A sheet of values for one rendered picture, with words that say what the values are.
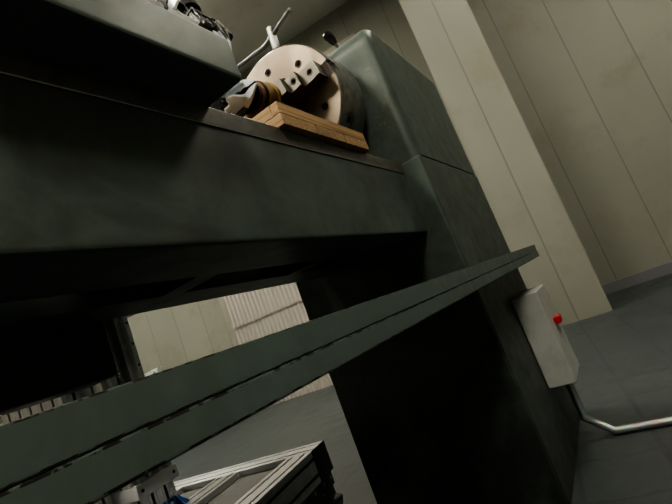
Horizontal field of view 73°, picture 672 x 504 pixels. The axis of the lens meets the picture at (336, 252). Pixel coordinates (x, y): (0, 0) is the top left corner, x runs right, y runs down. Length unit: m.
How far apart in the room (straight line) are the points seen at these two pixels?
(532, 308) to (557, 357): 0.14
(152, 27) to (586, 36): 4.22
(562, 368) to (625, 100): 3.28
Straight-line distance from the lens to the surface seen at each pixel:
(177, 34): 0.55
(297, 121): 0.77
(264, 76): 1.24
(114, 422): 0.24
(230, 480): 1.62
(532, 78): 4.45
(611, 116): 4.38
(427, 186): 1.14
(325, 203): 0.74
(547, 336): 1.38
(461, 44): 3.73
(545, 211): 3.40
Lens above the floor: 0.55
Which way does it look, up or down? 8 degrees up
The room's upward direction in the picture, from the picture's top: 21 degrees counter-clockwise
